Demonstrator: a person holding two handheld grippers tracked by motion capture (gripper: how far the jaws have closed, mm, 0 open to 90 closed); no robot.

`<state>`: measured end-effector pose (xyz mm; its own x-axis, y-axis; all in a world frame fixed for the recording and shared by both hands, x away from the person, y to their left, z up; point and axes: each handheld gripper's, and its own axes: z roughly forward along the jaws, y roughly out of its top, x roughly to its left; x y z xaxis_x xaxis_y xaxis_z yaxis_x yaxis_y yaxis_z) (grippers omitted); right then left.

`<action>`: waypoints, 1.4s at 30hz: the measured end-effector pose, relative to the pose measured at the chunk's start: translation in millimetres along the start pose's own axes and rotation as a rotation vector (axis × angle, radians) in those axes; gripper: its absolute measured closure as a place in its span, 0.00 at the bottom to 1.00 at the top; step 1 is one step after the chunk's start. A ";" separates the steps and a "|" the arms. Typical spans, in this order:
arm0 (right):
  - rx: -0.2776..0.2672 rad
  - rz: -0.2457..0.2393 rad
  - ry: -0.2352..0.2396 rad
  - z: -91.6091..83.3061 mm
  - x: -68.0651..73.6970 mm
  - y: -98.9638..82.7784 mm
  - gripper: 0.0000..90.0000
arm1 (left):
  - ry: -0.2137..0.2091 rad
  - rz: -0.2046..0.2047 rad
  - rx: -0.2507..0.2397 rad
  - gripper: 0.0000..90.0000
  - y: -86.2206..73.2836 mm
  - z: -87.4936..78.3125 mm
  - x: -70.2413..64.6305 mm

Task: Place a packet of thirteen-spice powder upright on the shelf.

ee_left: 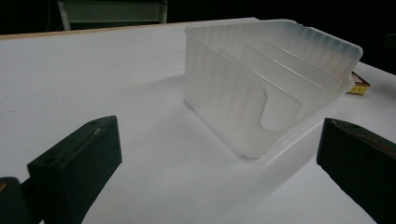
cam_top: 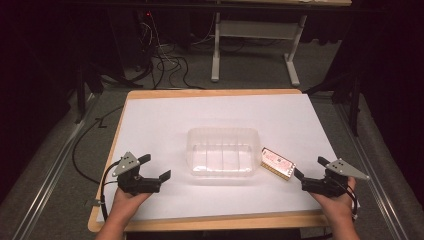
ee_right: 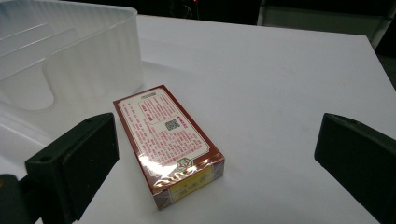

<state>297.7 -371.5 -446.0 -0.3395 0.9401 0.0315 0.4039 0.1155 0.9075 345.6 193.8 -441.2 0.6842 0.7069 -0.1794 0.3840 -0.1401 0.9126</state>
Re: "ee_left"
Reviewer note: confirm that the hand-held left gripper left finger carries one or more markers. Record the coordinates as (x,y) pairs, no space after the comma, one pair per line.
(77,168)

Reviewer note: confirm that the translucent plastic file rack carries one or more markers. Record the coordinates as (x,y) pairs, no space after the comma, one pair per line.
(236,102)

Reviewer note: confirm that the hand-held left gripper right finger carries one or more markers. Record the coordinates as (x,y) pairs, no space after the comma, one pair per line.
(361,165)

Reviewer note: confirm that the yellow and red book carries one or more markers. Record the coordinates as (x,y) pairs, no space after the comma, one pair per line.
(358,86)

